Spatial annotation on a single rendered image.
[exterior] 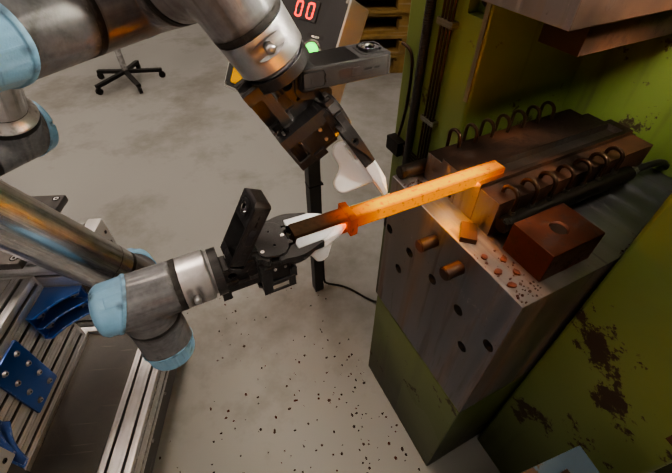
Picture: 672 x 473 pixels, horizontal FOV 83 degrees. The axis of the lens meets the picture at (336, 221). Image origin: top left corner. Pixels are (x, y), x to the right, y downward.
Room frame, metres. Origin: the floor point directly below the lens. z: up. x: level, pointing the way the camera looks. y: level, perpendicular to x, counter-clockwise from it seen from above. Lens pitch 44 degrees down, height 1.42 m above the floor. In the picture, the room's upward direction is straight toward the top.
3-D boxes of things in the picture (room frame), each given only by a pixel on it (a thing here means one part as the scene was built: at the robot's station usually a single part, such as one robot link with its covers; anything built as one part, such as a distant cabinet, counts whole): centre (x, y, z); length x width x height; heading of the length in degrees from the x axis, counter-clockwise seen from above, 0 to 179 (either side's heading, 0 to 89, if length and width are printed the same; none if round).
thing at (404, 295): (0.63, -0.46, 0.69); 0.56 x 0.38 x 0.45; 116
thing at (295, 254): (0.38, 0.06, 1.00); 0.09 x 0.05 x 0.02; 114
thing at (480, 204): (0.67, -0.42, 0.96); 0.42 x 0.20 x 0.09; 116
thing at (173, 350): (0.32, 0.28, 0.89); 0.11 x 0.08 x 0.11; 37
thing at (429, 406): (0.63, -0.46, 0.23); 0.56 x 0.38 x 0.47; 116
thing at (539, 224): (0.45, -0.37, 0.95); 0.12 x 0.09 x 0.07; 116
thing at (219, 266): (0.37, 0.13, 0.98); 0.12 x 0.08 x 0.09; 116
